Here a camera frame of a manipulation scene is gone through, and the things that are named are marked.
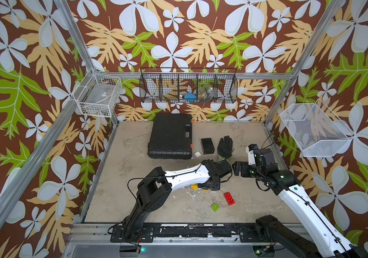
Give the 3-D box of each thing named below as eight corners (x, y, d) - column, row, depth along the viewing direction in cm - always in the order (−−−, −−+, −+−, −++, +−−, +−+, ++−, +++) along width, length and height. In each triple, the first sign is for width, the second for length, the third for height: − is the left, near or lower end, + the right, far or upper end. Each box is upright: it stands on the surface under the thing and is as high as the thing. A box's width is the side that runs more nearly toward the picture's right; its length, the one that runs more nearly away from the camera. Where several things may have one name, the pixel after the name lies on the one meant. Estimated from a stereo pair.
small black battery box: (202, 154, 104) (203, 151, 101) (201, 142, 110) (201, 138, 107) (214, 154, 104) (214, 150, 101) (212, 142, 110) (213, 138, 107)
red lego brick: (228, 206, 84) (229, 205, 83) (223, 194, 88) (223, 192, 87) (234, 204, 85) (235, 203, 83) (228, 192, 89) (229, 191, 87)
